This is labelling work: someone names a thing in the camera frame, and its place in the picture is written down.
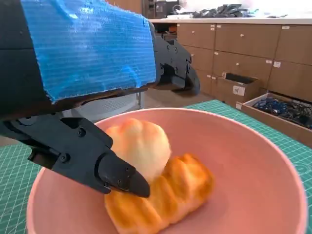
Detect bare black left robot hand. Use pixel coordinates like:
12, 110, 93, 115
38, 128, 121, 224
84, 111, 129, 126
0, 0, 201, 198

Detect round toy bread bun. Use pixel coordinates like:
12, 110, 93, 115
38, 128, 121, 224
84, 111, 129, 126
105, 118, 173, 183

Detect rectangular braided toy bread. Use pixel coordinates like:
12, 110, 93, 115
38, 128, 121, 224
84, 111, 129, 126
104, 153, 216, 234

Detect pink bowl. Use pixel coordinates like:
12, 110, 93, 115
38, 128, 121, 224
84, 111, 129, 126
26, 108, 307, 234

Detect dark pile of parts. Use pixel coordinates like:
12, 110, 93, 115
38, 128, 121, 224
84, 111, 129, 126
192, 3, 259, 18

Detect small open cardboard box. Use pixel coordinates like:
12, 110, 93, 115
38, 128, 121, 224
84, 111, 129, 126
212, 72, 261, 105

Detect brown wooden drawer cabinet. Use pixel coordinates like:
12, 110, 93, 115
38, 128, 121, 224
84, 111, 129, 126
148, 17, 312, 98

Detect long open cardboard box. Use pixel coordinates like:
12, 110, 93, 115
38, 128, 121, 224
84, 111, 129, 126
235, 92, 312, 152

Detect green cutting mat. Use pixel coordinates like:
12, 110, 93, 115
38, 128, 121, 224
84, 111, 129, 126
0, 99, 312, 234

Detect tangled dark cable bundle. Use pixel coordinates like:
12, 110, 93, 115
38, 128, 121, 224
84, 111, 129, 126
252, 97, 312, 129

